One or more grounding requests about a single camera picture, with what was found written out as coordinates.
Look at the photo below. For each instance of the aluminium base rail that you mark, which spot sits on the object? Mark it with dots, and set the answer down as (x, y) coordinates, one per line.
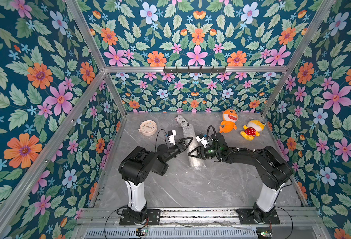
(201, 223)

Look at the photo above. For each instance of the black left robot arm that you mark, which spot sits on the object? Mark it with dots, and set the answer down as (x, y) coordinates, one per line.
(135, 169)

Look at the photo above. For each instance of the pink round alarm clock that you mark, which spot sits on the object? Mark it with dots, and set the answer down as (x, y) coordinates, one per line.
(148, 128)

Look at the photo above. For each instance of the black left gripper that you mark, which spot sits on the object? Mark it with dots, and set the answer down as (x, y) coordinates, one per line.
(179, 148)

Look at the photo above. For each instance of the orange shark plush toy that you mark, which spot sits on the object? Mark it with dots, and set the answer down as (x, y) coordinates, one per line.
(229, 119)

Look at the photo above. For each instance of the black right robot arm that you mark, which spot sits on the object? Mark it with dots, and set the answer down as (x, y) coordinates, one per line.
(271, 167)

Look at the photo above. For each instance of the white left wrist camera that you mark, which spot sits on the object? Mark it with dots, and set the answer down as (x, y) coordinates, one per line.
(171, 136)

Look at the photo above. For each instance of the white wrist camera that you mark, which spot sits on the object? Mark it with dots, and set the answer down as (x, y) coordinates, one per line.
(171, 136)
(202, 139)

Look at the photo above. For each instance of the black hook rail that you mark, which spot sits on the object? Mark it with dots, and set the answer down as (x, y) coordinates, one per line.
(195, 69)

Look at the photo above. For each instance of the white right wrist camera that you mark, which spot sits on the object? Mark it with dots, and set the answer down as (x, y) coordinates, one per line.
(202, 139)

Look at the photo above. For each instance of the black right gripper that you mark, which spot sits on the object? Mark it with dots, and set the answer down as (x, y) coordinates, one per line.
(205, 150)

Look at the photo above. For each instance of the yellow plush toy red shorts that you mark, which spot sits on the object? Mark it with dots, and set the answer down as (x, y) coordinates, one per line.
(252, 129)

